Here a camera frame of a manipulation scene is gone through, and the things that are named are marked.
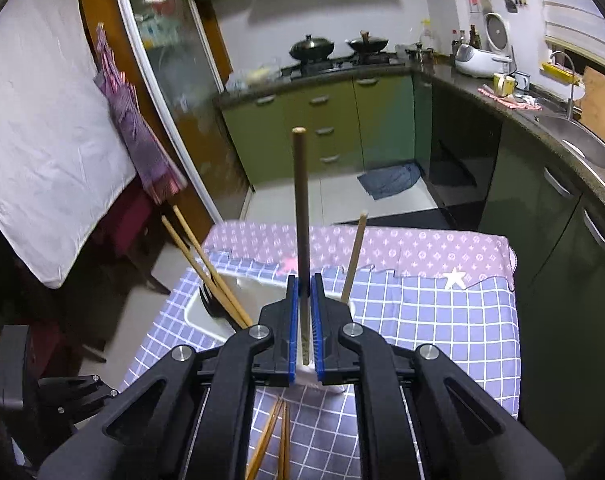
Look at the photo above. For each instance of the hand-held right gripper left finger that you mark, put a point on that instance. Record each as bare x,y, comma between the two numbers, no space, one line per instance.
294,330

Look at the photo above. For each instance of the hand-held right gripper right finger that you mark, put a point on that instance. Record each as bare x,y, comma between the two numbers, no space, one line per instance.
318,350

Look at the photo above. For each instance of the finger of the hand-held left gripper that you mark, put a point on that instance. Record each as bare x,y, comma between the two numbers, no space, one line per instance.
67,386
72,407

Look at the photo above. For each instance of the white plastic utensil holder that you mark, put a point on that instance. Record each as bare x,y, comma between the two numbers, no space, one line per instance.
252,285

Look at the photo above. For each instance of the black plastic fork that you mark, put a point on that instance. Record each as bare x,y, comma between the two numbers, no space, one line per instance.
212,300

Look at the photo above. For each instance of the dark brown chopstick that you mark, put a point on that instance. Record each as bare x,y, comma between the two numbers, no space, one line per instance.
302,235

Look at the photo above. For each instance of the blue checkered tablecloth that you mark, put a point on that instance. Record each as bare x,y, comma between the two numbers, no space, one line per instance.
432,335

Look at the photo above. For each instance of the red chair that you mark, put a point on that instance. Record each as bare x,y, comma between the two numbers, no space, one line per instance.
132,230

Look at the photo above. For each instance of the blue floor rag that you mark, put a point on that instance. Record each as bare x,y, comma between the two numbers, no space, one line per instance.
390,180

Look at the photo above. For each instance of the light green lower cabinets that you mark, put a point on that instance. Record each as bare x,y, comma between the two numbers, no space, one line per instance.
382,120

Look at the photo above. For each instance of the white hanging sheet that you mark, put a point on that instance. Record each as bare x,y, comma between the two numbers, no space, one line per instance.
42,135

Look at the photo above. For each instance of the white plastic bag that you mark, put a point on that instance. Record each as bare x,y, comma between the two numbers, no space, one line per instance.
257,77

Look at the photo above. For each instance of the dark green lower cabinets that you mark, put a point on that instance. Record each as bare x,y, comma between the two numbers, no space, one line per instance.
532,210

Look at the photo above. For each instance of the purple checked apron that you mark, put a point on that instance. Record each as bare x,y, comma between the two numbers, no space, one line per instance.
132,120

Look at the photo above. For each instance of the black gas stove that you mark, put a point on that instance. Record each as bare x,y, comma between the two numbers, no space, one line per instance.
332,66

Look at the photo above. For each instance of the black wok with lid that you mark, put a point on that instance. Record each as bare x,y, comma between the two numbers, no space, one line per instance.
310,49

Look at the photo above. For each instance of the glass sliding door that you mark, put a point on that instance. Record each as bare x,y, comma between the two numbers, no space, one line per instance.
182,60

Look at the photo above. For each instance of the small steel pot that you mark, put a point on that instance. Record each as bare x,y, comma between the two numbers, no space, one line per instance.
420,55

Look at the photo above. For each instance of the red white dish cloth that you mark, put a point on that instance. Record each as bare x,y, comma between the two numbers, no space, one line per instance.
507,100

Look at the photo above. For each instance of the yellow mug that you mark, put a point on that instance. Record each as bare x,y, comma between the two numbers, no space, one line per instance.
502,85

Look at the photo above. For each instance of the white rice cooker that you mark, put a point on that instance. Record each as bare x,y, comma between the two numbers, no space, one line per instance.
475,62

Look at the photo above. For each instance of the clear oil bottle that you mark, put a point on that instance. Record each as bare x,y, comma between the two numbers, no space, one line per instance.
426,35

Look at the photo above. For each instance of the white enamel mug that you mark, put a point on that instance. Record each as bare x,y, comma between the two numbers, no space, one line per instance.
522,82

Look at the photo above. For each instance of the steel double sink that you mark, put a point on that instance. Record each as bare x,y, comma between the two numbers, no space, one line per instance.
582,140

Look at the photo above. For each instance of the dark sauce bottle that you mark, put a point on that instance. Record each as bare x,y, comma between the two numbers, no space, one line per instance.
474,39

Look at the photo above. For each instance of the small curved faucet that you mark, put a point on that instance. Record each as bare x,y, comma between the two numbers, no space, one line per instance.
571,95

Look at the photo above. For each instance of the yellow sponge rack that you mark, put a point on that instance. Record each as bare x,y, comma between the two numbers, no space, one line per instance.
557,72

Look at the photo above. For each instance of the wooden cutting board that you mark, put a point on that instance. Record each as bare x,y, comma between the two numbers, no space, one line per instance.
602,105

